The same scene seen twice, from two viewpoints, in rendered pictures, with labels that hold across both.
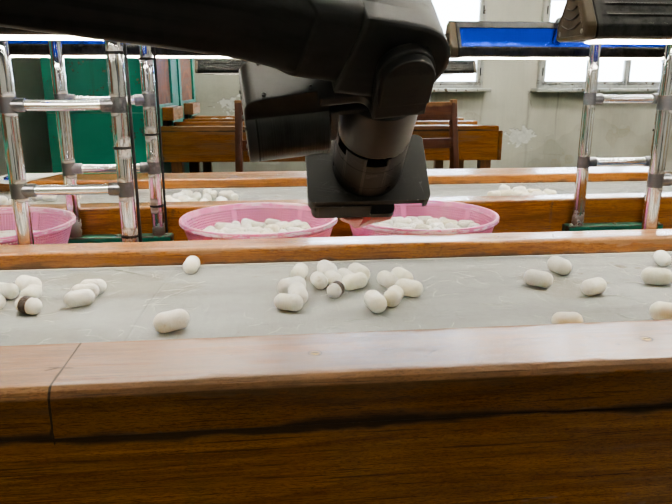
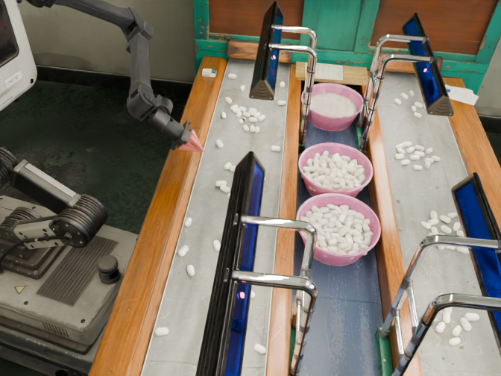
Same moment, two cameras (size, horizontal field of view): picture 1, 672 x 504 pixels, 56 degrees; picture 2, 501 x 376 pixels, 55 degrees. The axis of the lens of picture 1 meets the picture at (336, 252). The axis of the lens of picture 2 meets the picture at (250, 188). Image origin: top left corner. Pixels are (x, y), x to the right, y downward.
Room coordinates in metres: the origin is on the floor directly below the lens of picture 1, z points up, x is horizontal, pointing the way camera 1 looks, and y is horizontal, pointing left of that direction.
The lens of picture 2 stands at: (0.99, -1.23, 1.87)
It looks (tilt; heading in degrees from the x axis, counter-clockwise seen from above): 43 degrees down; 100
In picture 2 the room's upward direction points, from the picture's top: 3 degrees clockwise
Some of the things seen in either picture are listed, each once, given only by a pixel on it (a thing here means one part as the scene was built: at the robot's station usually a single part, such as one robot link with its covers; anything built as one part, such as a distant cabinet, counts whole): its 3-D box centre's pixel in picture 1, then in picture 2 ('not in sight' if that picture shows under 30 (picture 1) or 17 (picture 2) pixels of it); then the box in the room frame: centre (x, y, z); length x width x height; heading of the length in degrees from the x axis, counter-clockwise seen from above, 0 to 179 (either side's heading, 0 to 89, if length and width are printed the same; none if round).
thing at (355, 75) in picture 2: not in sight; (331, 73); (0.99, 0.78, 0.77); 0.33 x 0.15 x 0.01; 6
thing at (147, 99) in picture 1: (118, 132); (391, 99); (1.23, 0.41, 0.90); 0.20 x 0.19 x 0.45; 96
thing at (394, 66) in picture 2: not in sight; (408, 63); (1.33, 0.87, 0.83); 0.30 x 0.06 x 0.07; 6
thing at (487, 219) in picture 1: (419, 239); (335, 232); (1.09, -0.15, 0.72); 0.27 x 0.27 x 0.10
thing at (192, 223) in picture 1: (260, 243); (333, 175); (1.06, 0.13, 0.72); 0.27 x 0.27 x 0.10
